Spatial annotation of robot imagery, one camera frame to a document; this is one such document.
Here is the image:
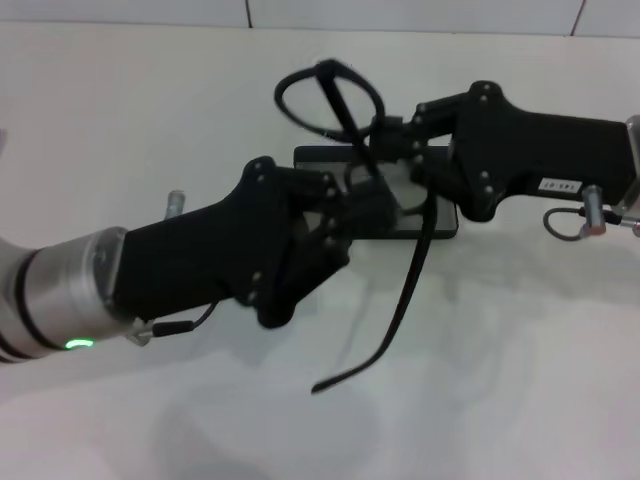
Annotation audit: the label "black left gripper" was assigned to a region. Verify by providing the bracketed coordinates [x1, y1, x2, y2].
[112, 157, 401, 329]

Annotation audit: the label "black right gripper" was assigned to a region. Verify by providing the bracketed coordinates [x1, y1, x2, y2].
[372, 82, 632, 221]

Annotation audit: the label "black glasses case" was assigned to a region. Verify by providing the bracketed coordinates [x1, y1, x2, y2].
[293, 144, 461, 240]

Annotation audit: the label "black glasses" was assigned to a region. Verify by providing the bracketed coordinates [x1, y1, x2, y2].
[273, 58, 441, 395]

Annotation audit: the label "right arm cable silver plugs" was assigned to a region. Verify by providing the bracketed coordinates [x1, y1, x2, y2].
[543, 183, 640, 242]

